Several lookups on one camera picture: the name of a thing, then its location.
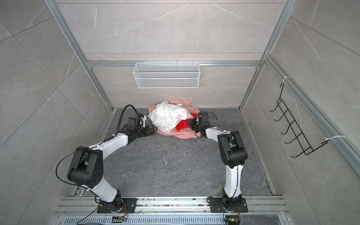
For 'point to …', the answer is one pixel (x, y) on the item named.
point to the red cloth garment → (183, 124)
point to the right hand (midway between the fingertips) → (186, 121)
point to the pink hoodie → (187, 133)
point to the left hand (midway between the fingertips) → (152, 126)
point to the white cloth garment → (165, 115)
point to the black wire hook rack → (300, 137)
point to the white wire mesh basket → (166, 75)
